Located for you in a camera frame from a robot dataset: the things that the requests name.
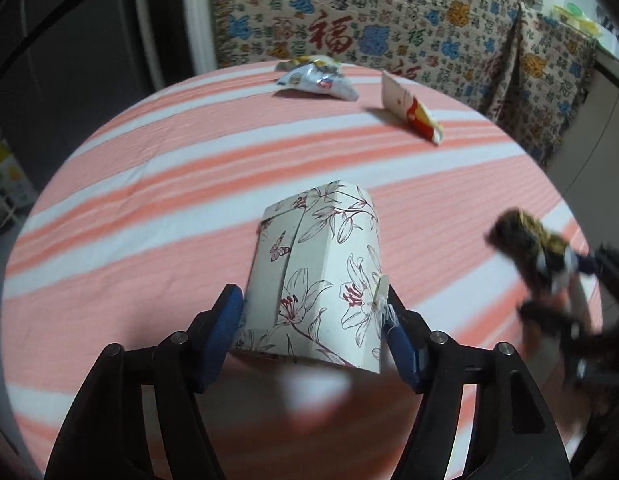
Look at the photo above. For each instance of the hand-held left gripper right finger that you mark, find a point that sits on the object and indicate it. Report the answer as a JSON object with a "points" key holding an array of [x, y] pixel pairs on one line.
{"points": [[404, 355]]}

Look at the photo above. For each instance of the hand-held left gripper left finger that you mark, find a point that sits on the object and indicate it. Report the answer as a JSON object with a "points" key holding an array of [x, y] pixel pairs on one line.
{"points": [[217, 340]]}

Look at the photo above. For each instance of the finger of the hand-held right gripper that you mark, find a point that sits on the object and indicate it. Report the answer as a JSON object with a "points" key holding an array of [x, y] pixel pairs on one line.
{"points": [[549, 316], [589, 263]]}

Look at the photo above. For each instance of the black gold snack packet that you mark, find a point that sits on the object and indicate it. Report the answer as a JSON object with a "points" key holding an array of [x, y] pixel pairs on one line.
{"points": [[534, 250]]}

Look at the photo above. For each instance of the floral paper box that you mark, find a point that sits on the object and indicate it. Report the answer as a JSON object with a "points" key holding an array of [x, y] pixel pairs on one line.
{"points": [[314, 270]]}

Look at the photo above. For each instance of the pink white striped tablecloth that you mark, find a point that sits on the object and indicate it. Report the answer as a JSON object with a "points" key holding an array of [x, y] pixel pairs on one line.
{"points": [[139, 210]]}

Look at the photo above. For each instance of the patterned printed cloth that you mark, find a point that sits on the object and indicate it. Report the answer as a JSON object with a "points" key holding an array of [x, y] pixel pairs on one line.
{"points": [[544, 75]]}

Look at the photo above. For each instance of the red white paper carton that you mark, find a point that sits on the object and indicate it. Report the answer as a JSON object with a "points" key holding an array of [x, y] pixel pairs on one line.
{"points": [[409, 105]]}

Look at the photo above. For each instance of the yellow green plastic lids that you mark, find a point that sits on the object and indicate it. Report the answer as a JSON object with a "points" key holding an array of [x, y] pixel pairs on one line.
{"points": [[577, 17]]}

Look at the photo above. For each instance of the white silver snack packet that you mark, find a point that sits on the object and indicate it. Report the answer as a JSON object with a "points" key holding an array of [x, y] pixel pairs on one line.
{"points": [[314, 80]]}

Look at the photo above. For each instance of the dark grey refrigerator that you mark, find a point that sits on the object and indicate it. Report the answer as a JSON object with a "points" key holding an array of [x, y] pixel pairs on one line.
{"points": [[79, 50]]}

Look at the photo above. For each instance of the patterned cloth covered furniture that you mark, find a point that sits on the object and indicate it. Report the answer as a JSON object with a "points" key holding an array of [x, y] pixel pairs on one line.
{"points": [[349, 15]]}

